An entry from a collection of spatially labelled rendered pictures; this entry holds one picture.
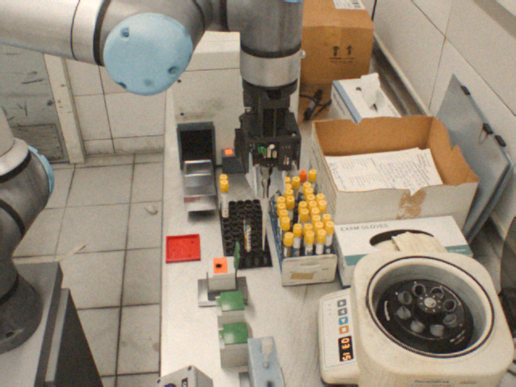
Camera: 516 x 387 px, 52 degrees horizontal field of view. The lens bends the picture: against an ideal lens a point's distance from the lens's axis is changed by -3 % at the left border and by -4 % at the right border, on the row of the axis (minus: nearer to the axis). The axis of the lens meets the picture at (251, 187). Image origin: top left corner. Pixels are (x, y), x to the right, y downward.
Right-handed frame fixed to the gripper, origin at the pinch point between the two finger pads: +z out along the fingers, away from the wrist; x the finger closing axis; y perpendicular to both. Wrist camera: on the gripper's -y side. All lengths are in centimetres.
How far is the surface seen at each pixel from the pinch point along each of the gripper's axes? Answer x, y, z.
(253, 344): -3.6, 17.1, 15.6
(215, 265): -8.1, -1.5, 18.0
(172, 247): -16.3, -13.8, 25.4
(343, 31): 32, -76, 9
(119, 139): -50, -171, 105
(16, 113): -96, -165, 81
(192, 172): -11.5, -32.4, 21.2
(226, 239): -5.5, -13.6, 23.8
